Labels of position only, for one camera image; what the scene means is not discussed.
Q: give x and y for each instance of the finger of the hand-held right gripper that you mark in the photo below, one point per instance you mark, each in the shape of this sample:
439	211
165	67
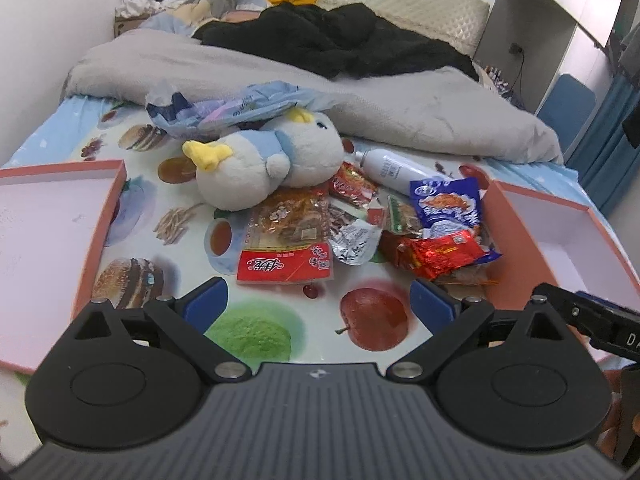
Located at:
597	301
570	312

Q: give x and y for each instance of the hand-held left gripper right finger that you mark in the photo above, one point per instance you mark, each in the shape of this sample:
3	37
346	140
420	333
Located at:
430	305

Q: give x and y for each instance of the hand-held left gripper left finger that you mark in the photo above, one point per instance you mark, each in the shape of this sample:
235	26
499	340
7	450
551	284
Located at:
205	302

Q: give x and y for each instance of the crinkled red snack packet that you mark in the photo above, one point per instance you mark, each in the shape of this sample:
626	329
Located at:
440	255

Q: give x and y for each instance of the orange cardboard box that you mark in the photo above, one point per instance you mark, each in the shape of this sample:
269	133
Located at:
550	230

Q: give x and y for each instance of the green label snack packet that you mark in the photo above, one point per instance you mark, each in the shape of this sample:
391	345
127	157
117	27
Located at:
400	215

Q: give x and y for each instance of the person's right hand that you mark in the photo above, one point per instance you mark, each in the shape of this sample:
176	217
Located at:
609	435

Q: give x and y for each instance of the large clear red snack packet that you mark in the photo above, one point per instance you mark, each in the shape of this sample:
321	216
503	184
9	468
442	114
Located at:
280	265

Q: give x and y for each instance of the silver foil packet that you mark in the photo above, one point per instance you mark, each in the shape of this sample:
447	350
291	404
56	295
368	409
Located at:
355	242

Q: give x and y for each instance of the blue snack packet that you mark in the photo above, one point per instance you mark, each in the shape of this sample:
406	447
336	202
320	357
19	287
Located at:
445	205

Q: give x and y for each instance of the small dark snack packet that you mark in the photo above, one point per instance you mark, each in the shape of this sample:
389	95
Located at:
342	217

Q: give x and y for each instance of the white spray bottle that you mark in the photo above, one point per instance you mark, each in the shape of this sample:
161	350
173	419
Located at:
395	170

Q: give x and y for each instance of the blue curtain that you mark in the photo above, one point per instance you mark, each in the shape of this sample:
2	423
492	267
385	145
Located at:
610	160

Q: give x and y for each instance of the small red snack packet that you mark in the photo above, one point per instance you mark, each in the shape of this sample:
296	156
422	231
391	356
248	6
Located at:
350	185

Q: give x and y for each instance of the penguin plush toy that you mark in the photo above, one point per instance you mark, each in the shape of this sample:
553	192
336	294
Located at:
250	160

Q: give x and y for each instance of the orange box lid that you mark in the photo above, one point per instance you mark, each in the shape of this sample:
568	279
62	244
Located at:
40	240

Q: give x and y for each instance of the blue plastic bag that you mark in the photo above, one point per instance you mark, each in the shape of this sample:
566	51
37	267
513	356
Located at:
225	110

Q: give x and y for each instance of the grey blanket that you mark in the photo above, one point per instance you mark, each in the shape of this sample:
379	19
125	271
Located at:
400	105

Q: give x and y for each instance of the hanging dark clothes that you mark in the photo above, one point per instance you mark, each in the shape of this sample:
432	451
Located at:
631	85

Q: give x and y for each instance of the patterned cloth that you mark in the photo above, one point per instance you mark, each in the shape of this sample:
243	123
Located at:
497	80

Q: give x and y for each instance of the white cabinet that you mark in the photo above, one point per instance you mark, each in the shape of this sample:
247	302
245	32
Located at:
550	45

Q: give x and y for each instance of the black fleece garment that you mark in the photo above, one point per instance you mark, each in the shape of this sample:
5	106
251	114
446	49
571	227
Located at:
325	35

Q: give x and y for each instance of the cream quilted headboard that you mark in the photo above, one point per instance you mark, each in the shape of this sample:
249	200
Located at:
400	0

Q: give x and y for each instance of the black wall plug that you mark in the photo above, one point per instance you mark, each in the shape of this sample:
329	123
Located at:
515	50

